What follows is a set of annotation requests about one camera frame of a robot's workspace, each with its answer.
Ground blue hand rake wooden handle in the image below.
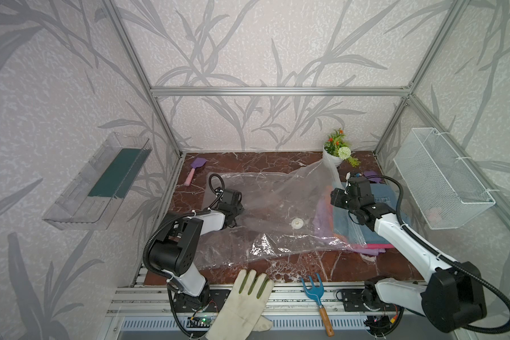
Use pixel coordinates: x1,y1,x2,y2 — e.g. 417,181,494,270
301,273,335,337

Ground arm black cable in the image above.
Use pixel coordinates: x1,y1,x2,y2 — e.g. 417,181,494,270
365,175,510,334
142,173,227,339

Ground clear plastic wall shelf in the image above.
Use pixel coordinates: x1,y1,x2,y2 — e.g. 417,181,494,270
42,133,152,231

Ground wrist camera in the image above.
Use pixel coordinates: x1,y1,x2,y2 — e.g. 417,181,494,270
346,172,363,181
221,188,242,205

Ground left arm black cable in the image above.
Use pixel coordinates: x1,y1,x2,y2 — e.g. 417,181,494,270
142,173,227,339

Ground purple spatula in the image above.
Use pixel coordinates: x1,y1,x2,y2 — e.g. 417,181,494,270
363,171,383,184
184,157,207,186

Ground lilac trousers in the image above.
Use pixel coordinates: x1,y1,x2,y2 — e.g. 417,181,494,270
313,199,385,256

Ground purple spatula right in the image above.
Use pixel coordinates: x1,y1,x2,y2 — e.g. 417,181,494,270
363,171,383,184

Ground aluminium frame rail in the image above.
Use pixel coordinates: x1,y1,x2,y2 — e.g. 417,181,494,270
150,86,410,97

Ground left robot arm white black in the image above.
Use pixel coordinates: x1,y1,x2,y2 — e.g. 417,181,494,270
143,201,244,299

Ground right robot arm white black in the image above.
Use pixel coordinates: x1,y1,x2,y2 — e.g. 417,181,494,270
330,177,487,333

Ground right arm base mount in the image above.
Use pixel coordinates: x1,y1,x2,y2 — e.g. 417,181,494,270
334,276,402,317

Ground pink garment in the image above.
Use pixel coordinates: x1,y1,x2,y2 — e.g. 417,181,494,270
313,186,393,249

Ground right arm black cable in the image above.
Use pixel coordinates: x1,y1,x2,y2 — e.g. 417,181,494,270
365,175,510,334

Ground white pot artificial plant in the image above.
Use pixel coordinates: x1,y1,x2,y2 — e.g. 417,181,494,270
322,129,361,167

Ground purple spatula left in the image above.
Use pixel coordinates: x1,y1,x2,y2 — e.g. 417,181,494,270
184,157,207,186

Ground clear plastic vacuum bag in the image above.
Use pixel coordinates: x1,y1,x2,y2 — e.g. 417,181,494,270
195,160,367,269

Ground grey-blue garment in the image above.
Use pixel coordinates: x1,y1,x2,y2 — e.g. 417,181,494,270
348,183,395,233

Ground white gardening glove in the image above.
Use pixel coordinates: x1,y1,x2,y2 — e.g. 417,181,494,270
205,269,274,339

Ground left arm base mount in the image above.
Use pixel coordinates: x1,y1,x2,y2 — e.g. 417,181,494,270
172,288,231,313

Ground white wire mesh basket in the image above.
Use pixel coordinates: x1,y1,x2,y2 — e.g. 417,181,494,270
394,127,495,230

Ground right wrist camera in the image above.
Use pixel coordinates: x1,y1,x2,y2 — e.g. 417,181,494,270
346,172,363,181

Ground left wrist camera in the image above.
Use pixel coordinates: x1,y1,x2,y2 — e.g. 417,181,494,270
221,188,242,205

